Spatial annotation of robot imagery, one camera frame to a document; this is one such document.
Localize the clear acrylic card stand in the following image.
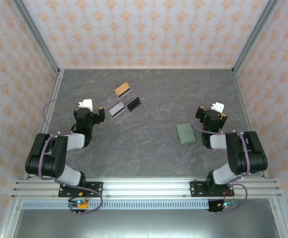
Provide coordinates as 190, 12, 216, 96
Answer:
101, 86, 143, 125

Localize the grey pink credit card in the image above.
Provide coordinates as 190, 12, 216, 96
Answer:
109, 101, 125, 118

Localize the tan block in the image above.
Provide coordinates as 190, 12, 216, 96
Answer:
114, 81, 131, 96

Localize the right controller circuit board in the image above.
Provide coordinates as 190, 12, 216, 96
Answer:
217, 200, 238, 209

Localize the controller circuit board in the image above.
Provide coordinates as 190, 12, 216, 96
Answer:
68, 198, 90, 209
217, 200, 238, 209

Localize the left controller circuit board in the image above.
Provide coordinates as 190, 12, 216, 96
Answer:
68, 198, 90, 209

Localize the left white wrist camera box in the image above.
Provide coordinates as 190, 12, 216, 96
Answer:
78, 99, 94, 113

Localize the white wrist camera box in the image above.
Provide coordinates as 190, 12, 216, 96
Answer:
210, 101, 226, 114
78, 99, 94, 113

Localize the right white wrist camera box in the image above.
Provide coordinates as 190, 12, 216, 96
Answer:
210, 101, 226, 114

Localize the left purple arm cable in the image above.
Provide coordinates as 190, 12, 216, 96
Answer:
39, 98, 104, 216

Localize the right aluminium table side rail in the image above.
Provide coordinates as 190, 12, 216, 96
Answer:
232, 69, 270, 179

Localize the aluminium table side rail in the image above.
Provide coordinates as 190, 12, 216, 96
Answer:
232, 69, 270, 179
23, 69, 65, 180

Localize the left aluminium table side rail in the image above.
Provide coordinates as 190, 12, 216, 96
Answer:
23, 69, 65, 180

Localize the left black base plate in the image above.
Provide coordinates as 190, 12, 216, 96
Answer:
58, 181, 104, 198

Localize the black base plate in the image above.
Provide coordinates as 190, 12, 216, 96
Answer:
189, 180, 235, 198
58, 181, 104, 198

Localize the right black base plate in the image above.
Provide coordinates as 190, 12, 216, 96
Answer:
189, 180, 235, 198

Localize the left aluminium frame post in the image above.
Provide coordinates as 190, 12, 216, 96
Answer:
11, 0, 61, 76

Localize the aluminium frame post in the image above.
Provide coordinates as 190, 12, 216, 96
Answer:
11, 0, 61, 76
231, 0, 282, 75

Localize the aluminium mounting rail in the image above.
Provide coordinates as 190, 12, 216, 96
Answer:
11, 178, 283, 199

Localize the right aluminium frame post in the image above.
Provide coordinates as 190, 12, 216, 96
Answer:
231, 0, 282, 75

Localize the grey slotted cable duct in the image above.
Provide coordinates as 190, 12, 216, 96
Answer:
21, 201, 210, 210

